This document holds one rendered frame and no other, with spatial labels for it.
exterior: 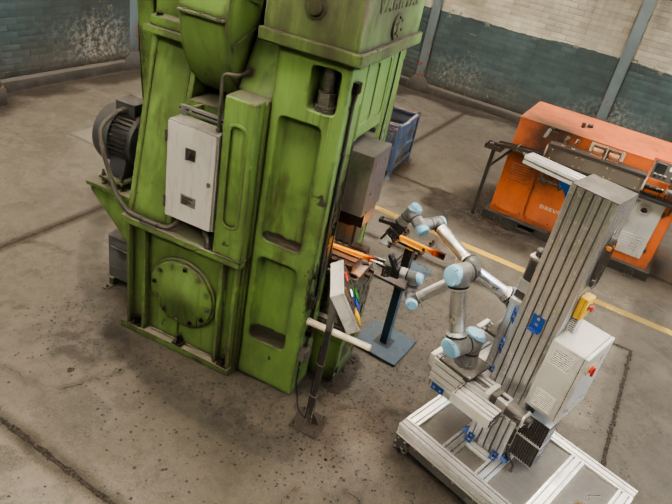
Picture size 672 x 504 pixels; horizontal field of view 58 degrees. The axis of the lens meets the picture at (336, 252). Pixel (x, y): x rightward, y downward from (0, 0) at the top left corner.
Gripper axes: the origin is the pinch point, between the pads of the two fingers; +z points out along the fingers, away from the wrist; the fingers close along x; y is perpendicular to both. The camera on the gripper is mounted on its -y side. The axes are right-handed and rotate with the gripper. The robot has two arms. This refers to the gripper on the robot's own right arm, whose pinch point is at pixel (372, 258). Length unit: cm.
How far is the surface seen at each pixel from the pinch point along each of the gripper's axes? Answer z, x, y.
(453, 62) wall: 144, 775, 36
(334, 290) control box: -2, -71, -16
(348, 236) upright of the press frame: 27.2, 22.9, 4.1
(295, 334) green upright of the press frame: 28, -44, 48
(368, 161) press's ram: 11, -17, -72
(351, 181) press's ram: 19, -17, -56
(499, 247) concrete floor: -60, 282, 105
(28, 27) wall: 581, 255, 13
